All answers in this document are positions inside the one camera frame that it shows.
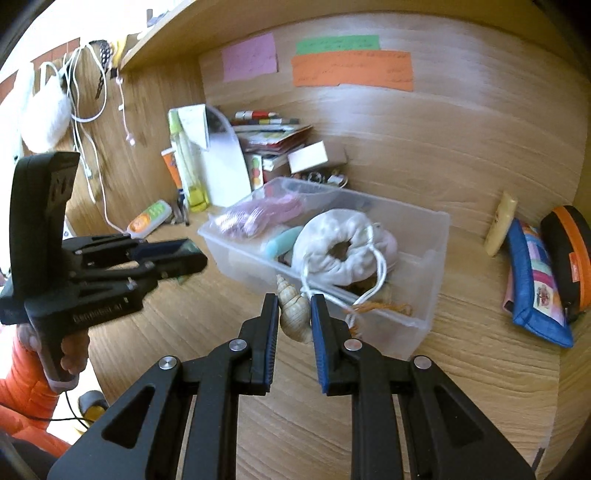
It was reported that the yellow liquid spray bottle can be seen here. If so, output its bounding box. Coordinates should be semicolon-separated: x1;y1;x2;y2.
167;109;209;212

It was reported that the orange paper note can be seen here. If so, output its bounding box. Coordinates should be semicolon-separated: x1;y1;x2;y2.
291;50;414;92

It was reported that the person left hand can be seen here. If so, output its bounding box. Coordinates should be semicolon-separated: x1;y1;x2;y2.
17;324;90;375

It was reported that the white drawstring pouch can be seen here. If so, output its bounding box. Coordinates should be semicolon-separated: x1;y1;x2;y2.
291;209;398;327

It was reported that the pink sticky note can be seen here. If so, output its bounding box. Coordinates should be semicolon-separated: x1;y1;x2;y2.
221;33;279;82

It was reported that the orange tube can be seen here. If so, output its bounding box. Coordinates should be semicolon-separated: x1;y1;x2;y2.
161;147;182;189

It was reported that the black orange zipper case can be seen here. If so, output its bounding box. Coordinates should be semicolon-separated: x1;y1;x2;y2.
541;205;591;324

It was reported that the green flower pattern card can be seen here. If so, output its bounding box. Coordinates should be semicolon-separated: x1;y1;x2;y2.
174;270;198;285

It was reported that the white cardboard box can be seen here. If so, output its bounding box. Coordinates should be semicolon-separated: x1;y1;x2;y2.
287;141;348;174

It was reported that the green sticky note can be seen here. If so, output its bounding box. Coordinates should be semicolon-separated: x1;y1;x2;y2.
295;35;381;55

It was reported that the blue patchwork pouch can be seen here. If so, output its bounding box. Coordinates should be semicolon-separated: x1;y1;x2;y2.
506;218;574;348

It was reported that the wooden upper shelf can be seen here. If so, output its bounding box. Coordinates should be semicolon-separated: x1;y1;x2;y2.
118;0;591;73

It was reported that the stack of books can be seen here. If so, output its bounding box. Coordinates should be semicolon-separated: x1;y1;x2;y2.
229;110;312;154

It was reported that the white plush item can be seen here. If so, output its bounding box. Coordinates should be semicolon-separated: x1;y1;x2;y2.
20;62;72;154

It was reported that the white paper file holder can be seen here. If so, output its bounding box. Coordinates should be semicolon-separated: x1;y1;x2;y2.
177;104;252;207

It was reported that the teal soap bar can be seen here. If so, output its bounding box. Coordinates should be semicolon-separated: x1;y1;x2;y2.
263;226;304;259

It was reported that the cream spiral seashell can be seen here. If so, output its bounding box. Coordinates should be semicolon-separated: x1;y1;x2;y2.
276;275;312;344

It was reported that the orange jacket sleeve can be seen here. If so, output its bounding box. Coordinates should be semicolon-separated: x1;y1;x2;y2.
0;339;70;458

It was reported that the white earphone cable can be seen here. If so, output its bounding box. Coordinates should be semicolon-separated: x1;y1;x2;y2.
36;41;137;234

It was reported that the fruit pattern box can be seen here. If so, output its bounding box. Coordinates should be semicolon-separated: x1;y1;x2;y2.
245;153;264;191

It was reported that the clear plastic storage bin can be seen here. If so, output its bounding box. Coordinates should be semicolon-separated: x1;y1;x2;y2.
198;178;450;358

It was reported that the cream lotion tube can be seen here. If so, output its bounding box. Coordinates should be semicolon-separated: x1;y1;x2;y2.
484;191;518;257

